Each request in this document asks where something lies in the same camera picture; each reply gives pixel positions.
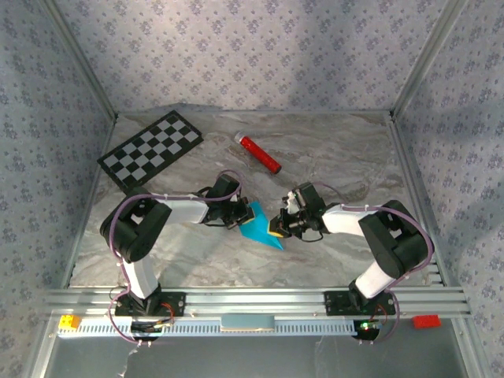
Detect red tube with clear cap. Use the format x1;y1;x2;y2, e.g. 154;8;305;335
234;131;283;176

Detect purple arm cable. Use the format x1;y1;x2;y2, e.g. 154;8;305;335
313;181;435;348
106;169;244;348

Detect yellow toy brick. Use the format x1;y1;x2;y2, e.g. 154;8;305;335
58;314;82;330

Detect red toy brick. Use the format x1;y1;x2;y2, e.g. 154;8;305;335
412;314;442;328

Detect blue square paper sheet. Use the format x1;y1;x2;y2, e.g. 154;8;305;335
237;200;285;252

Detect white slotted cable duct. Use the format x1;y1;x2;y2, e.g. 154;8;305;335
57;317;358;338

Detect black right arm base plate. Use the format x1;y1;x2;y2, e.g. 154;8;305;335
323;290;397;317

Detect aluminium mounting rail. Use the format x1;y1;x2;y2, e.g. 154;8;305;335
43;287;473;319

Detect aluminium table side rail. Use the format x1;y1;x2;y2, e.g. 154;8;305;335
61;116;119;288
387;112;454;288

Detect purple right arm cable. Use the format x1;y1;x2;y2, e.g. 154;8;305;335
313;181;435;348

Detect black circuit board with light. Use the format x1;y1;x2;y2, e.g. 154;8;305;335
352;318;382;343

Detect aluminium frame post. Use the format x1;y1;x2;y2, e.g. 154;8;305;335
41;0;120;121
389;0;472;121

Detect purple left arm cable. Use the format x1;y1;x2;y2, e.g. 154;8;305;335
106;169;244;348

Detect black and white checkerboard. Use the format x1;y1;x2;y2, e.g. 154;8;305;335
96;109;205;197

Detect aluminium table rear rail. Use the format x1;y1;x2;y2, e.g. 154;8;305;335
116;109;393;117

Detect grey metal shelf sheet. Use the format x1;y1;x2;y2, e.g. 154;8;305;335
29;318;487;378

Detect grey rectangular block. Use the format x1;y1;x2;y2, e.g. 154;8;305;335
220;313;276;332

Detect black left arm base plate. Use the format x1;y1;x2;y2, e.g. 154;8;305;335
113;291;187;318

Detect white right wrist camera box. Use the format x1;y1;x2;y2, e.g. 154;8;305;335
283;188;303;214

